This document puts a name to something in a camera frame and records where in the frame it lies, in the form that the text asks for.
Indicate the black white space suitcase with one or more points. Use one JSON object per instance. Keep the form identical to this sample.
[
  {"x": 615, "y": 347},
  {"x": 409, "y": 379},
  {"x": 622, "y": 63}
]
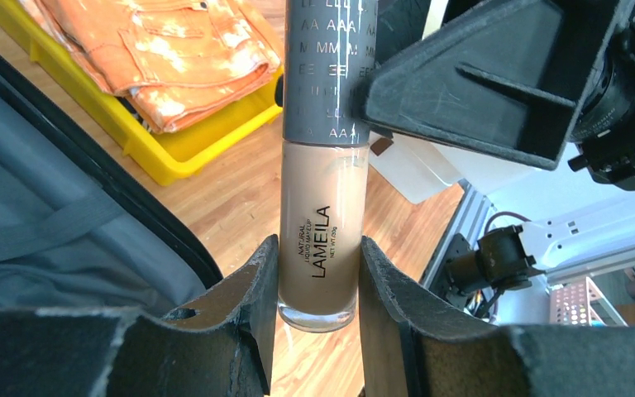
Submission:
[{"x": 76, "y": 230}]

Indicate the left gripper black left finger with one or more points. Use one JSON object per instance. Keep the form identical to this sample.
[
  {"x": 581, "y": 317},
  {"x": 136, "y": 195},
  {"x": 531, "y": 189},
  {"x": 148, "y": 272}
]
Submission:
[{"x": 221, "y": 344}]

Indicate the orange tie-dye jeans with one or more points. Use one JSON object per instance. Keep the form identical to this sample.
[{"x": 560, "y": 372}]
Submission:
[{"x": 176, "y": 62}]

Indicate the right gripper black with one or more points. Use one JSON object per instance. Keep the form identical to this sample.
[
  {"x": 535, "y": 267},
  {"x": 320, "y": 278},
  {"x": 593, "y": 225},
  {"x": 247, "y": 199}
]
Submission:
[{"x": 509, "y": 79}]

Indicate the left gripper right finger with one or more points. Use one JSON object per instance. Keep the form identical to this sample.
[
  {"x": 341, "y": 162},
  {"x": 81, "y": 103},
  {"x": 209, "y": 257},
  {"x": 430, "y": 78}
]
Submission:
[{"x": 415, "y": 344}]

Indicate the black tripod camera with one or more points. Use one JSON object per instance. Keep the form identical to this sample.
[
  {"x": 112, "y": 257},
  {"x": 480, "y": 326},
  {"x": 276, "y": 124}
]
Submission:
[{"x": 499, "y": 262}]

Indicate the yellow plastic tray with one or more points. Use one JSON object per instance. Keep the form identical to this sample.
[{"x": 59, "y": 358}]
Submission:
[{"x": 164, "y": 157}]

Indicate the white cosmetic tube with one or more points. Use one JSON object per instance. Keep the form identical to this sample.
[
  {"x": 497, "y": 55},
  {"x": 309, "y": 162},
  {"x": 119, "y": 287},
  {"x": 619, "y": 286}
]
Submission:
[{"x": 329, "y": 49}]

